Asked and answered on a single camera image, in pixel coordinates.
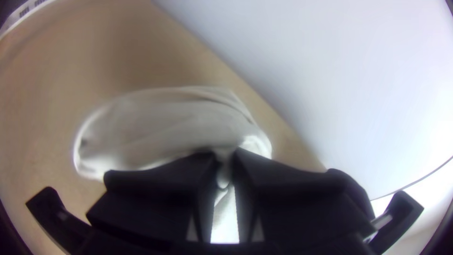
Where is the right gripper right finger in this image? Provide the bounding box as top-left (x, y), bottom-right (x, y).
top-left (229, 147), bottom-right (378, 246)

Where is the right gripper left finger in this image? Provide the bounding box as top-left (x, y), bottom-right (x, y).
top-left (86, 150), bottom-right (222, 246)

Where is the white t-shirt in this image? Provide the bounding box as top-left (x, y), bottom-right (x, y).
top-left (72, 86), bottom-right (273, 245)

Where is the white laundry basket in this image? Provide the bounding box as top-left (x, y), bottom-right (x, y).
top-left (0, 0), bottom-right (59, 38)

